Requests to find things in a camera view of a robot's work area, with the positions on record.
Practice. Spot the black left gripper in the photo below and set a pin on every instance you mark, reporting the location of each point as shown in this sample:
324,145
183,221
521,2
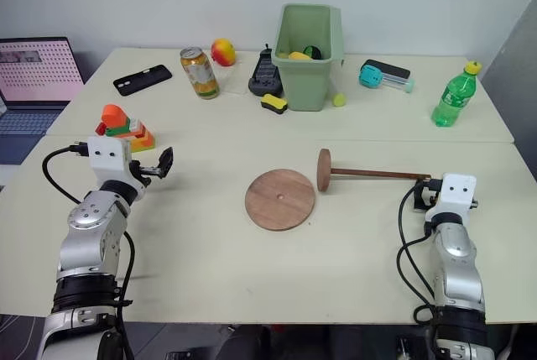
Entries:
142,172

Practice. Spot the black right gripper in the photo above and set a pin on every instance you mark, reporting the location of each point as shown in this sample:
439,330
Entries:
432,194

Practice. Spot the wooden mallet stick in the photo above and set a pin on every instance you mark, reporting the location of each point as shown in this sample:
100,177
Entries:
324,169

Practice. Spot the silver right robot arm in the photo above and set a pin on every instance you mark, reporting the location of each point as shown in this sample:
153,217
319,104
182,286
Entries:
457,259

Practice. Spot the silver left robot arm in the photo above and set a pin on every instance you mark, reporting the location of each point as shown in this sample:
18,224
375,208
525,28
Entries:
90,230

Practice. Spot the colourful toy block stack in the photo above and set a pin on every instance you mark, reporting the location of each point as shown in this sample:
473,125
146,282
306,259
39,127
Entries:
126,127

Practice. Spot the black phone case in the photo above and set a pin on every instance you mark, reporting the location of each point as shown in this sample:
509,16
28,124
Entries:
142,79

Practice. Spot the orange drink can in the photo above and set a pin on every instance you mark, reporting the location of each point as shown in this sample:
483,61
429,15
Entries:
200,74

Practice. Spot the green plastic bottle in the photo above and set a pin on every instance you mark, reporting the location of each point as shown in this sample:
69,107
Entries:
455,97

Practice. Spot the round wooden base disc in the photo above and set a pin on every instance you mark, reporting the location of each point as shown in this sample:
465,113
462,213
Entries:
280,200

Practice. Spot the small yellow ball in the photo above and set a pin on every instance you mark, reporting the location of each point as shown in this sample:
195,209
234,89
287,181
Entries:
338,100

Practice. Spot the yellow and black sponge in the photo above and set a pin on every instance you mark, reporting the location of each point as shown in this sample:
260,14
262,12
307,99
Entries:
273,104

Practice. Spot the teal capped clear tube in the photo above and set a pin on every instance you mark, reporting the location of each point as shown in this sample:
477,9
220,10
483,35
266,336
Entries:
371,76

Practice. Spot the black flat case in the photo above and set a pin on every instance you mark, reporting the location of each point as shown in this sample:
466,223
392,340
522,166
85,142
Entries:
392,68

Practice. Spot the red and yellow apple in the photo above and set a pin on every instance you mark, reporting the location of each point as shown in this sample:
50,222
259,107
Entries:
223,51

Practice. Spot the grey partition panel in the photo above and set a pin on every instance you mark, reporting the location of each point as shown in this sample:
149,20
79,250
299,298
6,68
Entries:
520,83

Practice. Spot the green plastic bin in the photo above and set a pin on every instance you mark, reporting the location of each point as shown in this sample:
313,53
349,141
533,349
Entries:
308,83

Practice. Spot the open grey laptop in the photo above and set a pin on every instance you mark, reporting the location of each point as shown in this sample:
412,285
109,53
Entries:
33,74

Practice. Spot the yellow toy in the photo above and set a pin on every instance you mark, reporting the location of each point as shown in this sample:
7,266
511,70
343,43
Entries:
298,56

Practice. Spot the black and green toy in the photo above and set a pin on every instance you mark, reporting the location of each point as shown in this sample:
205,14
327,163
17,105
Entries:
314,51

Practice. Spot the dark rounded shape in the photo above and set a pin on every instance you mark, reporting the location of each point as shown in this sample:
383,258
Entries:
245,345

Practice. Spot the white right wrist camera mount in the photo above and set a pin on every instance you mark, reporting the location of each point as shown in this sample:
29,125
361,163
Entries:
455,194

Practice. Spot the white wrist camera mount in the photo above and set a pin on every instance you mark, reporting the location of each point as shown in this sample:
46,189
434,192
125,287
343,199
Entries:
108,158
455,194

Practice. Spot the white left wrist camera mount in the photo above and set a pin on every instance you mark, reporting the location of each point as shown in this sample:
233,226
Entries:
108,158

